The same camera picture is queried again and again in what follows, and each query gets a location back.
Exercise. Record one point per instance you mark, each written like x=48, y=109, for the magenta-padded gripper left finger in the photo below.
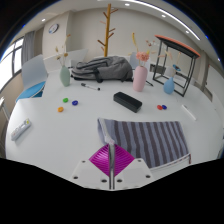
x=101, y=160

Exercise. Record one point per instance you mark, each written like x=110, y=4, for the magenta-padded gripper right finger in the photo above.
x=121, y=160

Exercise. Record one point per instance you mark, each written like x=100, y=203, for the grey striped towel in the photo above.
x=150, y=140

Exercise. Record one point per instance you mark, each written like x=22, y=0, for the black rectangular case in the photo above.
x=127, y=101

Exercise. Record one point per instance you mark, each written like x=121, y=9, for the blue round magnet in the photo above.
x=74, y=102
x=164, y=107

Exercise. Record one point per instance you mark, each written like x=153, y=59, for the red round magnet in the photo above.
x=159, y=107

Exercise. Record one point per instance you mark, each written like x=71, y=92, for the orange round magnet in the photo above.
x=60, y=109

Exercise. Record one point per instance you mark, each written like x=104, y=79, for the green round magnet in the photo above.
x=65, y=100

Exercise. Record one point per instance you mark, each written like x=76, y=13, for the black marker pen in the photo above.
x=90, y=87

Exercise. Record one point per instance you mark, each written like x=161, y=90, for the pink vase with flowers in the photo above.
x=140, y=80

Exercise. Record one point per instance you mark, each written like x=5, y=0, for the white flat bar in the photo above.
x=188, y=112

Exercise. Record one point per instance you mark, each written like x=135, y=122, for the white remote control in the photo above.
x=20, y=129

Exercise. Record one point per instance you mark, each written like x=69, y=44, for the blue vase with dried flowers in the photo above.
x=169, y=86

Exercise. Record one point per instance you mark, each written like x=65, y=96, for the green vase with dried flowers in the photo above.
x=65, y=77

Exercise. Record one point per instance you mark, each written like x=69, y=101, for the grey backpack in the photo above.
x=106, y=68

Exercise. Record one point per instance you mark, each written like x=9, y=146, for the white chair with blue seat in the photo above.
x=33, y=71

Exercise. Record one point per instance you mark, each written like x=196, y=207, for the wooden coat tree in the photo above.
x=107, y=33

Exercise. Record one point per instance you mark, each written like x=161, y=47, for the grey curtain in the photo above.
x=28, y=48

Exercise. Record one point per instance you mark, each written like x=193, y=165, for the window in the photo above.
x=6, y=65

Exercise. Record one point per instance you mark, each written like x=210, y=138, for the ceiling lights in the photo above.
x=126, y=4

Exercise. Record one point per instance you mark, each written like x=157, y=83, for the black frame stand orange top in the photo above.
x=178, y=44

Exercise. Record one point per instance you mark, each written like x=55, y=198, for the round wall clock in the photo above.
x=53, y=28

